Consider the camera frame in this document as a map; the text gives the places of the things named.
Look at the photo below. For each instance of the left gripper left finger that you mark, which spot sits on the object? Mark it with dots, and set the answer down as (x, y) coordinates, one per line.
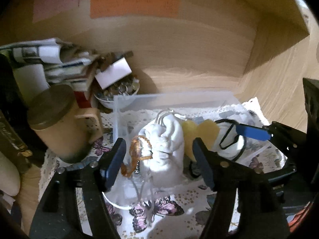
(97, 178)

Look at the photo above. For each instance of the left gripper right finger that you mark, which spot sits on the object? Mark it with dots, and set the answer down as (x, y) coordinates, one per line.
(213, 169)

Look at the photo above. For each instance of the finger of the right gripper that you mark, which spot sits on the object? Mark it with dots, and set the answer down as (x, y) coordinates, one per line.
(253, 132)

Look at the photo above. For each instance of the black elastic hair band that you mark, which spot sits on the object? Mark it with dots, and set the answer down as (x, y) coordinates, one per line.
(229, 144)

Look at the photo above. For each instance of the yellow heart sponge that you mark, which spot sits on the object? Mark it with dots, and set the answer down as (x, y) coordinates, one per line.
(208, 131)

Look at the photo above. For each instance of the beige mug with lid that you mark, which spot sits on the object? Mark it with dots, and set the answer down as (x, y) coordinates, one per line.
(62, 125)

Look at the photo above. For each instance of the butterfly lace tablecloth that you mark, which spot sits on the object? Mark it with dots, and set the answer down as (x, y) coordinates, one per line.
(184, 213)

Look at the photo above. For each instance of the clear plastic storage box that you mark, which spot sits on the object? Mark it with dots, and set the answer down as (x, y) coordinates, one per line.
(174, 109)

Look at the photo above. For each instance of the dark wine bottle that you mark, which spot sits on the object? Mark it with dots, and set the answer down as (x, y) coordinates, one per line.
(15, 112)

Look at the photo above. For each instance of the white cylindrical candle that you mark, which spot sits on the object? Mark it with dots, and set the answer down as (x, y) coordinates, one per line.
(9, 176)

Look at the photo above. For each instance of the white bowl of trinkets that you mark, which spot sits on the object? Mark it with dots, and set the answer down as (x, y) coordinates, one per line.
(127, 86)

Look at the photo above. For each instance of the white small card box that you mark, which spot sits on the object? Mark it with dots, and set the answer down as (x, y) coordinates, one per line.
(113, 73)

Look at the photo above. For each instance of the stack of newspapers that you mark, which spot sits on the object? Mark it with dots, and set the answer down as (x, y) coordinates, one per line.
(63, 62)

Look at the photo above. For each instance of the orange sticky note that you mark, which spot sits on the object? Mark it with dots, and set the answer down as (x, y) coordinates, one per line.
(114, 8)

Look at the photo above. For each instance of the pink sticky note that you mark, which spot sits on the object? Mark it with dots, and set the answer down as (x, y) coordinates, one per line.
(44, 9)

